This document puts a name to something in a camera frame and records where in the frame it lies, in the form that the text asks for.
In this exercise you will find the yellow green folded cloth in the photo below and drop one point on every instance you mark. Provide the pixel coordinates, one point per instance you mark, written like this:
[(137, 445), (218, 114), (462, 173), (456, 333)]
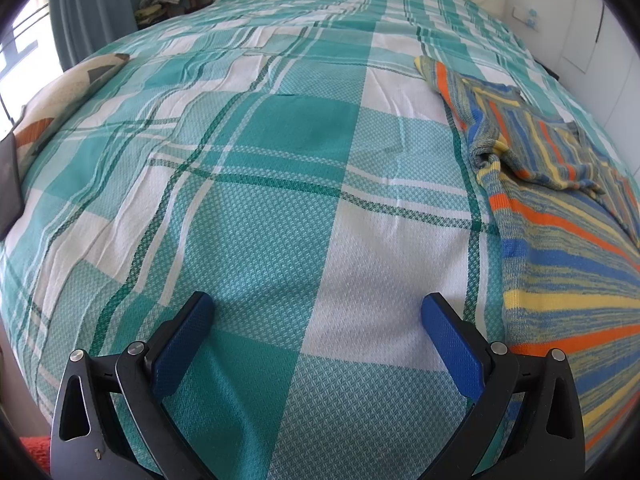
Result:
[(150, 12)]

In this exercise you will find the cream patterned pillow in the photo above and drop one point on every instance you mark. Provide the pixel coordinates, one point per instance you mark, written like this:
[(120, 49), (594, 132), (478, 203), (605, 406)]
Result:
[(60, 100)]

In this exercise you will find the black smartphone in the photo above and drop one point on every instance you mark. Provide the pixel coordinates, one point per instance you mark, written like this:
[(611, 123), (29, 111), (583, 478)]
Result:
[(9, 185)]

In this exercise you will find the white wall socket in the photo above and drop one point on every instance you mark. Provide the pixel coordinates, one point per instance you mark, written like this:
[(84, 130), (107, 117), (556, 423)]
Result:
[(526, 17)]

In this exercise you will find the window with black frame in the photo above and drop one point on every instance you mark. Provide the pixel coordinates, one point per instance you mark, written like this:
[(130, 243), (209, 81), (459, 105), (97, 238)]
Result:
[(25, 45)]

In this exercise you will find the teal plaid bedspread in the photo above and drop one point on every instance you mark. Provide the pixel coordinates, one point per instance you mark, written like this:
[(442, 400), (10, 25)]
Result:
[(275, 185)]

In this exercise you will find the orange fleece clothing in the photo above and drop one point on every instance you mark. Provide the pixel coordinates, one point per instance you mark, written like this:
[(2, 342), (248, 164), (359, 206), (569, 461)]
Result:
[(37, 457)]

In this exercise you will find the white wardrobe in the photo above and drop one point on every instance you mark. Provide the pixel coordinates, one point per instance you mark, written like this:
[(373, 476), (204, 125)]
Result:
[(605, 75)]

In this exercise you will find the striped knitted sweater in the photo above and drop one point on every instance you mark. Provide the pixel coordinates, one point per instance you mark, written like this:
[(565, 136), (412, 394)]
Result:
[(550, 260)]

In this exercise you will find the teal curtain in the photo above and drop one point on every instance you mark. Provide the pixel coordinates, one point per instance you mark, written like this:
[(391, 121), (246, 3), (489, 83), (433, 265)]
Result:
[(90, 10)]

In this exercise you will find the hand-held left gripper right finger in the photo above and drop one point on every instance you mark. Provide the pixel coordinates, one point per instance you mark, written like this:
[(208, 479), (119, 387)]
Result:
[(452, 345)]

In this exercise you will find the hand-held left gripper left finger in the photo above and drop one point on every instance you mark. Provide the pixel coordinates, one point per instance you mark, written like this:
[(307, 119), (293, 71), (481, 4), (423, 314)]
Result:
[(182, 345)]

